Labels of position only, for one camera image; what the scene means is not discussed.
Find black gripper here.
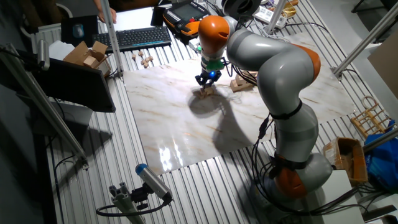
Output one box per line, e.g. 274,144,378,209
195,70,223,90

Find person's bare hand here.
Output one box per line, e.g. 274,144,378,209
98,7,118,24

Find marble pattern sheet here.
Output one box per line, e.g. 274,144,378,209
123,30,356,175

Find orange black teach pendant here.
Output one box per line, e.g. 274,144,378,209
162,1,212,37

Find black round spool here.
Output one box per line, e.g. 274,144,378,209
221,0,262,22

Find black phone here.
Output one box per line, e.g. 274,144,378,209
150,6,166,27

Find black computer keyboard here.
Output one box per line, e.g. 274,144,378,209
92,26,172,54

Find white power strip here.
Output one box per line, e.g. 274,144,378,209
252,5,287,29

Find gold coloured object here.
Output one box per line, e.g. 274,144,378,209
281,1,299,19

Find open cardboard box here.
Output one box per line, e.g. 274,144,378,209
63,40,112,77

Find black monitor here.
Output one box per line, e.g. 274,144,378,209
30,57,116,113

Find grey computer mouse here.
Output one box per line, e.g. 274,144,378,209
72,24,85,39

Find short aluminium profile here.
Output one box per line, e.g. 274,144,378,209
108,182,147,224

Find black mouse pad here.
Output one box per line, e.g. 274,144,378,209
60,15,100,47

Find orange cardboard box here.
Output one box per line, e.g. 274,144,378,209
323,136,369,187

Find wooden rack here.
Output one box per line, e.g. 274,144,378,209
350,95,396,139

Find brown cardboard sheet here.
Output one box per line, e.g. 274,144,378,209
368,30,398,100

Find blue bag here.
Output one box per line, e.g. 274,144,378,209
364,119,398,192

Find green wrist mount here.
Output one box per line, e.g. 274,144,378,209
197,45,225,72

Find aluminium frame post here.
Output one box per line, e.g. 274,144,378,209
266,0,289,34
362,127,398,154
331,1,398,81
99,0,124,80

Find silver camera blue cap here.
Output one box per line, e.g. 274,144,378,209
135,163,174,202

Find black camera clamp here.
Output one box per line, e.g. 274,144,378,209
130,183,153,211

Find black camera cable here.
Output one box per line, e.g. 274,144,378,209
95,198,172,218

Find aluminium frame beam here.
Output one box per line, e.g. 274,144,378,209
0,43,91,170

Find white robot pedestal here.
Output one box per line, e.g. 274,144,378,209
306,169,366,224

